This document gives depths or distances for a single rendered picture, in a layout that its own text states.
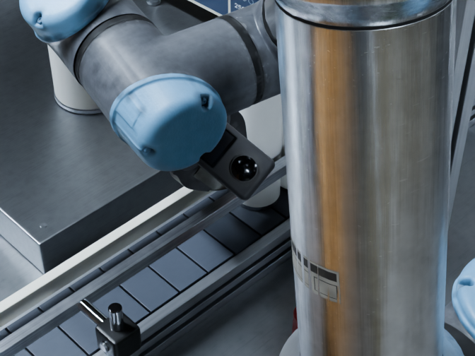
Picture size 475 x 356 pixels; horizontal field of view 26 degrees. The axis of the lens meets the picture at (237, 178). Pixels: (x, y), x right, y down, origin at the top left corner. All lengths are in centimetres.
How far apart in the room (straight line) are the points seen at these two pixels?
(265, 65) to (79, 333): 36
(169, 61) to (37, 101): 54
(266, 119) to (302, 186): 52
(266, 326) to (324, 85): 63
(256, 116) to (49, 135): 30
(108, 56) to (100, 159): 43
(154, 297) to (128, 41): 34
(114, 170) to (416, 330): 66
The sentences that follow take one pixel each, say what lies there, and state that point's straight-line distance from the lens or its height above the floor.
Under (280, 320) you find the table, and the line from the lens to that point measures 109.
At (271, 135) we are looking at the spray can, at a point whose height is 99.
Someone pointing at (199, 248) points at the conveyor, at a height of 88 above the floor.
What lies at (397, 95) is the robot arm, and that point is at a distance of 48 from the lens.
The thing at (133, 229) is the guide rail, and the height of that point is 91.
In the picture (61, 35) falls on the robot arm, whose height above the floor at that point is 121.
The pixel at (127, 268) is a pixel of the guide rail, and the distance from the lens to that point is 96.
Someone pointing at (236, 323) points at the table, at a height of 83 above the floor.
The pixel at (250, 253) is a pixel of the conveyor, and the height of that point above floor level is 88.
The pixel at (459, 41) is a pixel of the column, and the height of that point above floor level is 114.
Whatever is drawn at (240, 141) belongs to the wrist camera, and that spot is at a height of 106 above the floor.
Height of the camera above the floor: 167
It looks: 43 degrees down
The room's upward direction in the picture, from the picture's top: straight up
